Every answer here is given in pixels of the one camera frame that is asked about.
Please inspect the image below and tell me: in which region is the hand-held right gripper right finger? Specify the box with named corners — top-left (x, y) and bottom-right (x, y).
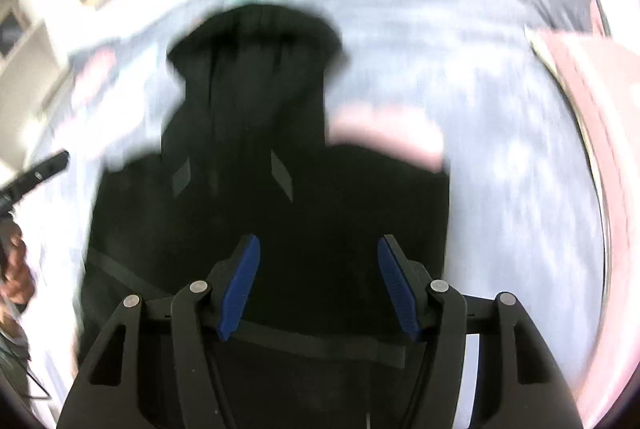
top-left (376, 234), bottom-right (586, 429)

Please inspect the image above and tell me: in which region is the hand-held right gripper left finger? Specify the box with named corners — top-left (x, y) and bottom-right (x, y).
top-left (57, 233), bottom-right (262, 429)

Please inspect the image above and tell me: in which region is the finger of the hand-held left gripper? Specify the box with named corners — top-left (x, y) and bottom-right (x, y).
top-left (0, 150), bottom-right (71, 210)

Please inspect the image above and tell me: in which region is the black hooded sweatshirt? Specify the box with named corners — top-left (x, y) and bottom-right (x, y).
top-left (75, 4), bottom-right (451, 429)

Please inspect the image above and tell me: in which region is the person's left hand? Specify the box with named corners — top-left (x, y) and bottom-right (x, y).
top-left (0, 229), bottom-right (39, 310)

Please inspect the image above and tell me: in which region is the white cabinet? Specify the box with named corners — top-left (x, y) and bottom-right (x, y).
top-left (0, 0), bottom-right (73, 124)

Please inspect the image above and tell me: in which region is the pink garment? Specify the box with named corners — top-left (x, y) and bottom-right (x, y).
top-left (325, 105), bottom-right (447, 170)

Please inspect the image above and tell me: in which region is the grey printed blanket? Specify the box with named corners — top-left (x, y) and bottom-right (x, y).
top-left (30, 0), bottom-right (612, 415)

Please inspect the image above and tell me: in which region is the pink quilt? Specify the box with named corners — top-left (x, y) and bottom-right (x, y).
top-left (524, 0), bottom-right (640, 429)

